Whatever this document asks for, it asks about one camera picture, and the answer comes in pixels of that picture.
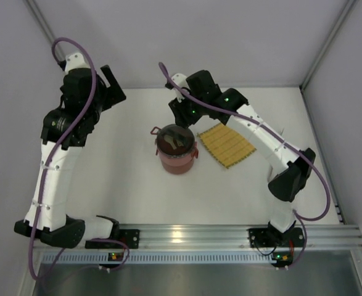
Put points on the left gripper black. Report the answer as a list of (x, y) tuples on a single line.
[(113, 85)]

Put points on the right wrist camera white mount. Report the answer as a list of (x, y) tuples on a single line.
[(179, 79)]

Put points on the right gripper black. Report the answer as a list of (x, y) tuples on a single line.
[(179, 111)]

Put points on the perforated cable duct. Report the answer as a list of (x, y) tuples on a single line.
[(163, 258)]

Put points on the metal tongs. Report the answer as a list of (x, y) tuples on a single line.
[(271, 169)]

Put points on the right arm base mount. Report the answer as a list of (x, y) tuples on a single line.
[(270, 238)]

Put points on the aluminium mounting rail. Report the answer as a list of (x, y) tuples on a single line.
[(168, 237)]

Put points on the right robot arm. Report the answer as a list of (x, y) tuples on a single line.
[(291, 169)]

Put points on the pink lunch box tier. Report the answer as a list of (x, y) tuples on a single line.
[(178, 160)]

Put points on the beige spoon head piece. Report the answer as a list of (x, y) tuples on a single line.
[(169, 139)]

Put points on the bamboo woven mat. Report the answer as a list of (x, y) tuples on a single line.
[(225, 145)]

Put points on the beige spoon handle piece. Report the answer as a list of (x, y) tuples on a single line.
[(180, 143)]

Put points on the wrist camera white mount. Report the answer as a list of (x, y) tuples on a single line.
[(73, 61), (179, 79)]

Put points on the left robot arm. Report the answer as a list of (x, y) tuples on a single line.
[(46, 219)]

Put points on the grey lunch box lid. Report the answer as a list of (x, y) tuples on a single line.
[(176, 132)]

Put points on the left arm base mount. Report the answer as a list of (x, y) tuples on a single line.
[(129, 237)]

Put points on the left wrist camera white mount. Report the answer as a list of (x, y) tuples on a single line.
[(73, 61)]

